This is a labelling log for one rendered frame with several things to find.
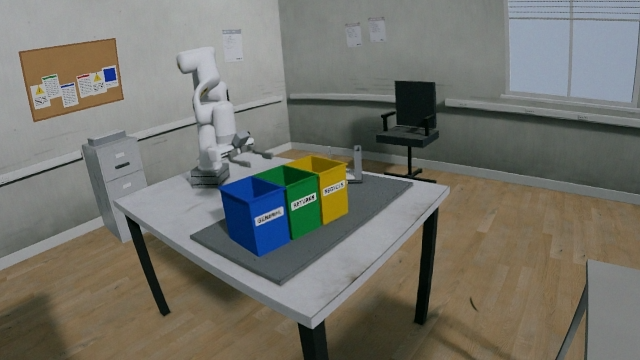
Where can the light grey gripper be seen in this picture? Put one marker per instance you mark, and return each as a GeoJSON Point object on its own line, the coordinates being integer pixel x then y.
{"type": "Point", "coordinates": [219, 153]}

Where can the blue storage bin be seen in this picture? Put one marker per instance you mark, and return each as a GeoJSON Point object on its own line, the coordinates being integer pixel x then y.
{"type": "Point", "coordinates": [255, 213]}

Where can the yellow recycle bin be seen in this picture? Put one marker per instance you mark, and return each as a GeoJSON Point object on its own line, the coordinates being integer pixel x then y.
{"type": "Point", "coordinates": [332, 185]}

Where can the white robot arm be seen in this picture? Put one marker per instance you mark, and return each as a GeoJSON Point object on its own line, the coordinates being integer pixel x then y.
{"type": "Point", "coordinates": [202, 64]}

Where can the green returns bin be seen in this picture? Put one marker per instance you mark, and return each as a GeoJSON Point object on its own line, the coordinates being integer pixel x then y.
{"type": "Point", "coordinates": [301, 197]}

